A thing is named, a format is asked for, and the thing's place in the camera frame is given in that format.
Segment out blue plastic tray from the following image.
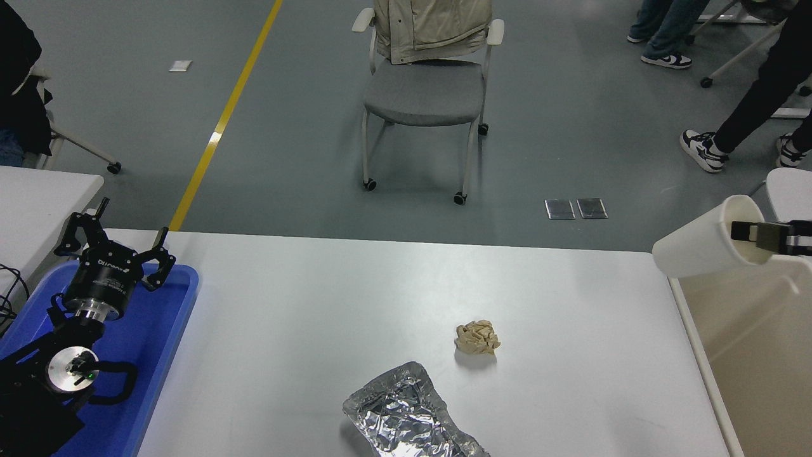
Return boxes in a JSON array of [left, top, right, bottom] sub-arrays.
[[0, 260, 200, 457]]

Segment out large pale bin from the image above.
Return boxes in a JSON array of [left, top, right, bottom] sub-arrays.
[[669, 254, 812, 457]]

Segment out tan paper ball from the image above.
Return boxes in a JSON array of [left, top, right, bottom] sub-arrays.
[[454, 319, 502, 356]]

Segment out beige jacket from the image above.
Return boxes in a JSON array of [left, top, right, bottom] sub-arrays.
[[373, 0, 494, 65]]

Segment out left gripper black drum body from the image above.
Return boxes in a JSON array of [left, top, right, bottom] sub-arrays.
[[62, 243, 142, 305]]

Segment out thin black cable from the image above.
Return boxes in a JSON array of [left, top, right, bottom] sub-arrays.
[[0, 263, 30, 334]]

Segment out black jacket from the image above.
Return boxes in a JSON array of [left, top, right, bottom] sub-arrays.
[[0, 0, 55, 156]]

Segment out white frame castor chair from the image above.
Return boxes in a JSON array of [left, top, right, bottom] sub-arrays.
[[25, 63, 122, 175]]

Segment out white round table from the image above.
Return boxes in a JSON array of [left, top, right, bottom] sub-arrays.
[[764, 168, 812, 223]]

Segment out white swivel chair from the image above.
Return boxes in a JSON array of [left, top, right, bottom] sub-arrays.
[[688, 0, 812, 96]]

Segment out silver foil tray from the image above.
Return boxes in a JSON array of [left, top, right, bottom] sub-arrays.
[[343, 362, 492, 457]]

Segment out grey seat white frame chair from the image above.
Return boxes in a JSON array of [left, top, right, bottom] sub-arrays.
[[352, 6, 506, 205]]

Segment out person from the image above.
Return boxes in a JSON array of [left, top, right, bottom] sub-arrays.
[[0, 127, 26, 167], [627, 0, 711, 69], [680, 0, 812, 173]]

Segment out white paper cup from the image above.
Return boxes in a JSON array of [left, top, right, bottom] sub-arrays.
[[652, 194, 780, 280]]

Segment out white rectangular side table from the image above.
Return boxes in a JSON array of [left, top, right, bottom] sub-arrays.
[[0, 165, 105, 299]]

